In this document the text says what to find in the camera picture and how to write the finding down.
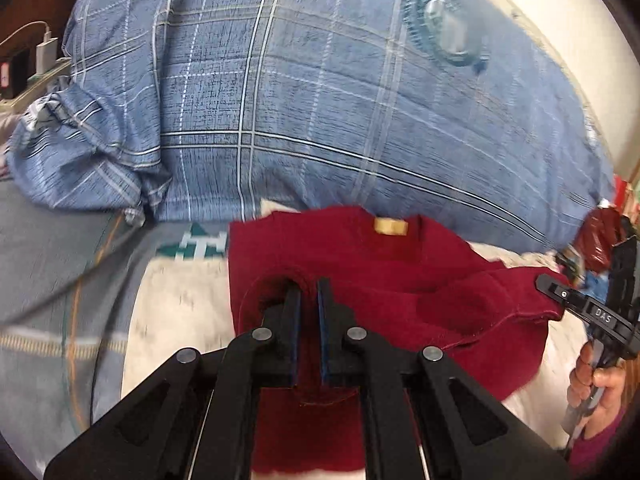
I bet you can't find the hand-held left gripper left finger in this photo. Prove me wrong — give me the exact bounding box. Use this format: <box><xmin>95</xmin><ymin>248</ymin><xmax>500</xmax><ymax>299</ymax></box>
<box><xmin>42</xmin><ymin>279</ymin><xmax>303</xmax><ymax>480</ymax></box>

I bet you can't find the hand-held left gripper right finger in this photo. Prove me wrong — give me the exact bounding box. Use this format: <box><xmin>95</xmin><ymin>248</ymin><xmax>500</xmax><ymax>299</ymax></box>
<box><xmin>316</xmin><ymin>279</ymin><xmax>572</xmax><ymax>480</ymax></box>

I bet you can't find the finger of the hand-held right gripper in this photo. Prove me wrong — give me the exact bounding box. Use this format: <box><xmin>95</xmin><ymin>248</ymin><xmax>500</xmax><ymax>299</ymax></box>
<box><xmin>536</xmin><ymin>274</ymin><xmax>622</xmax><ymax>334</ymax></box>

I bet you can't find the red knit sweater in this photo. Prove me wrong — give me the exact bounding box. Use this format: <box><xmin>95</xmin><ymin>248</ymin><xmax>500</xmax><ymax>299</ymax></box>
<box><xmin>227</xmin><ymin>205</ymin><xmax>571</xmax><ymax>476</ymax></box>

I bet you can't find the person's right forearm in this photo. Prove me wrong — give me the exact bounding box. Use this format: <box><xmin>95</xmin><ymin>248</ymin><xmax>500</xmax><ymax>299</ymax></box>
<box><xmin>567</xmin><ymin>405</ymin><xmax>633</xmax><ymax>477</ymax></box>

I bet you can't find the person's right hand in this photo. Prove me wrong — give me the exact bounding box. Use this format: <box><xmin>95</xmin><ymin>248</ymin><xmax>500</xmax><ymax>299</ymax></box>
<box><xmin>567</xmin><ymin>343</ymin><xmax>627</xmax><ymax>437</ymax></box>

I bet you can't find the blue plastic bag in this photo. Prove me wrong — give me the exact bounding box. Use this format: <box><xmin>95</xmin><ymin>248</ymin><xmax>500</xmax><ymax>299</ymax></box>
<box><xmin>584</xmin><ymin>270</ymin><xmax>612</xmax><ymax>302</ymax></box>

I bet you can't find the red plastic bag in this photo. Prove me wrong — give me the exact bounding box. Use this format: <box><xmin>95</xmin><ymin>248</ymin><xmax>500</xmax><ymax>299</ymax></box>
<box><xmin>575</xmin><ymin>205</ymin><xmax>627</xmax><ymax>272</ymax></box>

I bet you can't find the blue plaid pillow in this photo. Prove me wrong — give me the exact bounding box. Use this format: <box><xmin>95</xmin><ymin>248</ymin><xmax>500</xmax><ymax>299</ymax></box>
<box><xmin>7</xmin><ymin>0</ymin><xmax>617</xmax><ymax>257</ymax></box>

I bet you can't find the grey-blue bed sheet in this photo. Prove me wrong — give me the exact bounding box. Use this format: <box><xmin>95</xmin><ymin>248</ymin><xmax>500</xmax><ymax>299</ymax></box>
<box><xmin>0</xmin><ymin>180</ymin><xmax>232</xmax><ymax>461</ymax></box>

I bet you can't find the white power strip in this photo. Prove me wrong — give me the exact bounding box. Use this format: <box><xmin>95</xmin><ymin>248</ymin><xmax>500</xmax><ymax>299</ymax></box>
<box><xmin>0</xmin><ymin>57</ymin><xmax>72</xmax><ymax>112</ymax></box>

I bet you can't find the white charger plug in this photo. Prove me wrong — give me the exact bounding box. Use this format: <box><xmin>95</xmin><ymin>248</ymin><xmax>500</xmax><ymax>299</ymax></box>
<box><xmin>35</xmin><ymin>32</ymin><xmax>59</xmax><ymax>74</ymax></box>

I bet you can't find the white charger cable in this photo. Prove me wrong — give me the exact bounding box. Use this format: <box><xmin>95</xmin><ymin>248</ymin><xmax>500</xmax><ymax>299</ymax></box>
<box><xmin>0</xmin><ymin>21</ymin><xmax>51</xmax><ymax>52</ymax></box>

